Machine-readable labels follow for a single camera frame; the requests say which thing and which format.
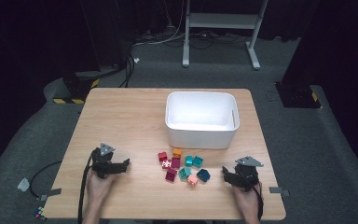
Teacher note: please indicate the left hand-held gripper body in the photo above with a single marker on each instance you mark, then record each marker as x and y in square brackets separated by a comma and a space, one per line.
[105, 167]

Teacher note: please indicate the white paper scrap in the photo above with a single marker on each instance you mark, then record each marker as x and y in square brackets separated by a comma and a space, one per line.
[136, 60]

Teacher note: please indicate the person's left hand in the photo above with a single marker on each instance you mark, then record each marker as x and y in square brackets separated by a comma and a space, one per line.
[97, 186]

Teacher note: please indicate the colourful puzzle cube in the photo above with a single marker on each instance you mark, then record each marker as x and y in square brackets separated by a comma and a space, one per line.
[39, 213]

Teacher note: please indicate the grey tape strip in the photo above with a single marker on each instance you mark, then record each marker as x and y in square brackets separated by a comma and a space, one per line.
[51, 193]
[279, 190]

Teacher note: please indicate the red white patterned toy block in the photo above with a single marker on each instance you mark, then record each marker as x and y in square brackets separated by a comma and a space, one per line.
[166, 164]

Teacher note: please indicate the white metal stand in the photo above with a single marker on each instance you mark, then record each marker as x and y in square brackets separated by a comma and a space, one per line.
[220, 21]

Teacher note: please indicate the clear plastic wrapper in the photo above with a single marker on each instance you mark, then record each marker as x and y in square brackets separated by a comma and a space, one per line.
[23, 184]

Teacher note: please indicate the magenta toy block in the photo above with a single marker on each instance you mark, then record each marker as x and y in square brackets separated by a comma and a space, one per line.
[176, 162]

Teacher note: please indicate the teal hollow toy block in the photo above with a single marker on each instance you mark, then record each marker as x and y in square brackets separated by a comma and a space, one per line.
[185, 173]

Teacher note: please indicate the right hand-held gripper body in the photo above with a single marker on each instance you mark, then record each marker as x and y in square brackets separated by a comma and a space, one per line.
[245, 177]

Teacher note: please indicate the dark blue toy block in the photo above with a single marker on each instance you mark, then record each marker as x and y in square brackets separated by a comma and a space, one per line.
[203, 175]

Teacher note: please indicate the person's right hand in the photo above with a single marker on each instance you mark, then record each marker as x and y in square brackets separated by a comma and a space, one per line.
[246, 200]

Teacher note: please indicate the black yellow striped stand base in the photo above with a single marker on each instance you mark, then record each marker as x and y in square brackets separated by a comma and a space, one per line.
[77, 90]

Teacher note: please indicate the crimson hollow toy block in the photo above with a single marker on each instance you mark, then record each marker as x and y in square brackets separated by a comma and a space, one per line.
[171, 174]

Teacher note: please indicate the white plastic bin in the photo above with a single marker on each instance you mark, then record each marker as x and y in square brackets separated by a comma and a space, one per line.
[199, 137]

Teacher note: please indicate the pink toy block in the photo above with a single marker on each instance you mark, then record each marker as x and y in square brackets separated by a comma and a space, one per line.
[192, 180]

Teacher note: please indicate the orange toy block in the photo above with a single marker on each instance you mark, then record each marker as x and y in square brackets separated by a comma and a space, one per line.
[177, 152]

